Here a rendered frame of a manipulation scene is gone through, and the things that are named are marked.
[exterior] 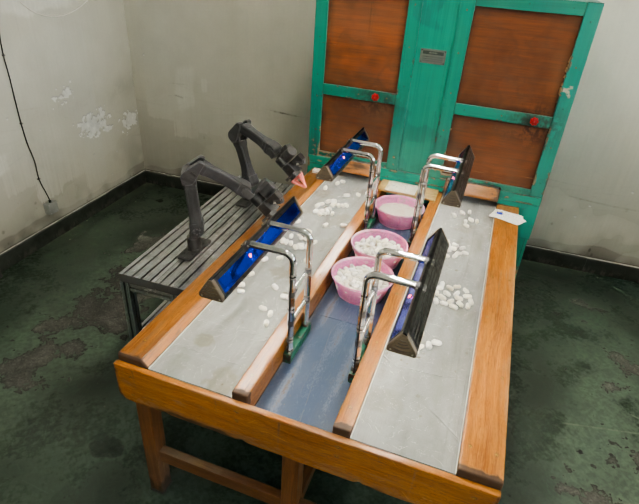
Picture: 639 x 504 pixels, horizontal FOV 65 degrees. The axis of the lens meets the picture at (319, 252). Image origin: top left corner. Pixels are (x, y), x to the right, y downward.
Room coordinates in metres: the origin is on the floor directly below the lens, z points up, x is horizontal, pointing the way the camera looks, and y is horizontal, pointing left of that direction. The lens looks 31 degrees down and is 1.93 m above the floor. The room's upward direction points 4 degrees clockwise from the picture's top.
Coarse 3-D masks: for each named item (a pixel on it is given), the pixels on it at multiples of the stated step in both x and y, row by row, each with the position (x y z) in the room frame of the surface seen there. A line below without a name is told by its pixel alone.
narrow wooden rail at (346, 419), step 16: (432, 208) 2.45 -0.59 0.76; (416, 240) 2.09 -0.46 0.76; (400, 272) 1.80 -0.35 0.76; (400, 288) 1.68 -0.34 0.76; (400, 304) 1.59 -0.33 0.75; (384, 320) 1.47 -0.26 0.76; (384, 336) 1.38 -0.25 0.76; (368, 352) 1.29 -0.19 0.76; (368, 368) 1.21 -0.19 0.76; (352, 384) 1.14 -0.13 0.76; (368, 384) 1.14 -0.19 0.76; (352, 400) 1.07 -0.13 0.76; (352, 416) 1.01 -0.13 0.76; (336, 432) 0.97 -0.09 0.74
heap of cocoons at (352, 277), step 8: (352, 264) 1.87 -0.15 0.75; (344, 272) 1.81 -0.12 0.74; (352, 272) 1.80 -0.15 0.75; (360, 272) 1.82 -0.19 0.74; (368, 272) 1.83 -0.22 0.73; (344, 280) 1.74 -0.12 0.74; (352, 280) 1.74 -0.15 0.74; (360, 280) 1.77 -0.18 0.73; (336, 288) 1.71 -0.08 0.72; (352, 288) 1.68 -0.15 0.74; (360, 288) 1.69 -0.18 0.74
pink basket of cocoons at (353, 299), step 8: (336, 264) 1.82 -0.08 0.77; (344, 264) 1.86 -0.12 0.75; (360, 264) 1.88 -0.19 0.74; (368, 264) 1.88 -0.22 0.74; (384, 264) 1.85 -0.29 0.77; (336, 272) 1.81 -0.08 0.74; (384, 272) 1.83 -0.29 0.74; (392, 272) 1.79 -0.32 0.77; (336, 280) 1.70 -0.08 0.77; (344, 288) 1.66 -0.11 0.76; (384, 288) 1.66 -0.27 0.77; (344, 296) 1.68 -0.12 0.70; (352, 296) 1.66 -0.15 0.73; (360, 296) 1.64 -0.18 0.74
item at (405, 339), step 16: (432, 240) 1.51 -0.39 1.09; (432, 256) 1.37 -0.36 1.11; (416, 272) 1.34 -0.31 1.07; (432, 272) 1.31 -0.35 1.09; (432, 288) 1.25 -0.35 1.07; (416, 304) 1.11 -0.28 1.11; (400, 320) 1.08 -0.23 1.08; (416, 320) 1.06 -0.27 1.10; (400, 336) 0.99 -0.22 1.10; (416, 336) 1.02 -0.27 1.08; (400, 352) 0.98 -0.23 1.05; (416, 352) 0.97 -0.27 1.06
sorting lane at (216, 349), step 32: (320, 192) 2.61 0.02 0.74; (352, 192) 2.64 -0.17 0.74; (320, 224) 2.22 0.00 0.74; (320, 256) 1.92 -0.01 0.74; (256, 288) 1.64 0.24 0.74; (224, 320) 1.43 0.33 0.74; (256, 320) 1.44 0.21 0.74; (192, 352) 1.25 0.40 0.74; (224, 352) 1.26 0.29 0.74; (256, 352) 1.28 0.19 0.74; (192, 384) 1.11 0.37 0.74; (224, 384) 1.12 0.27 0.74
